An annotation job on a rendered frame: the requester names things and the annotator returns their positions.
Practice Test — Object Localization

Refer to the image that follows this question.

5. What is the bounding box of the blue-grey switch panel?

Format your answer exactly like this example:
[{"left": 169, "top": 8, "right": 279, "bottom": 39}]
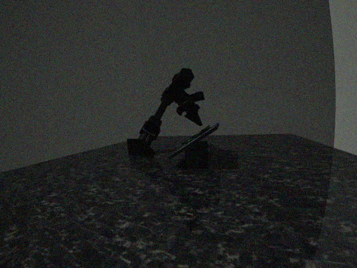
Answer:
[{"left": 168, "top": 123, "right": 219, "bottom": 166}]

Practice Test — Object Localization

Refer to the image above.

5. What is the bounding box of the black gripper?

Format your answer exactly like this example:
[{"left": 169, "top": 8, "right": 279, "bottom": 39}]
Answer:
[{"left": 174, "top": 91, "right": 203, "bottom": 126}]

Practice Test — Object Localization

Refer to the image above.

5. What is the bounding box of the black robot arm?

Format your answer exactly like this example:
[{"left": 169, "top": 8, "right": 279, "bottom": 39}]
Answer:
[{"left": 138, "top": 68, "right": 204, "bottom": 146}]

